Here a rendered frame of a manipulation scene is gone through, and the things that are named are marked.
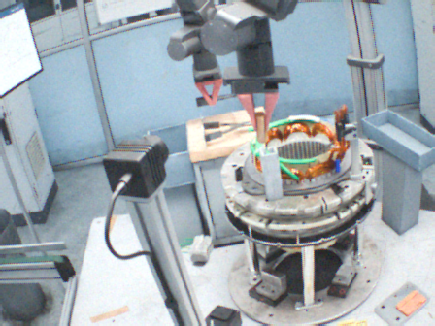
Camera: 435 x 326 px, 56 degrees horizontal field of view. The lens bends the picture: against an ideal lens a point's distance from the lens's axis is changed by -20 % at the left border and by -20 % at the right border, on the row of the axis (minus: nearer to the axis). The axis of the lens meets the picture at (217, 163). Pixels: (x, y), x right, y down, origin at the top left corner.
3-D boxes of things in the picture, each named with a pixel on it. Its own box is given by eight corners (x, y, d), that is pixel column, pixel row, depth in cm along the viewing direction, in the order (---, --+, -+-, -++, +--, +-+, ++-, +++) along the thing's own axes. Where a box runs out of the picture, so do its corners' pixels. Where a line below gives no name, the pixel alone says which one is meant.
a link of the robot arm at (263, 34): (274, 5, 70) (243, 3, 73) (253, 11, 65) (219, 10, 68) (278, 43, 74) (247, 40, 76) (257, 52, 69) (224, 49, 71)
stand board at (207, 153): (191, 163, 116) (189, 153, 115) (188, 128, 133) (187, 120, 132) (278, 146, 116) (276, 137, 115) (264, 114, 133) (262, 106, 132)
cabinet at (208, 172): (214, 249, 129) (192, 162, 116) (209, 211, 145) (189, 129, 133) (286, 234, 128) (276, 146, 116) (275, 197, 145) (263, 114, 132)
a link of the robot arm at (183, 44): (218, 7, 109) (190, 5, 114) (189, 17, 101) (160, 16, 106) (221, 48, 116) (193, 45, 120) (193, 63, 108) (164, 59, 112)
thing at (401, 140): (435, 233, 111) (445, 142, 98) (411, 250, 108) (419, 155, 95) (388, 196, 132) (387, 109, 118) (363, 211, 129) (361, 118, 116)
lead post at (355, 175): (362, 179, 87) (359, 123, 81) (350, 181, 87) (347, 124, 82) (360, 175, 88) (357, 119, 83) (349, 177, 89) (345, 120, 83)
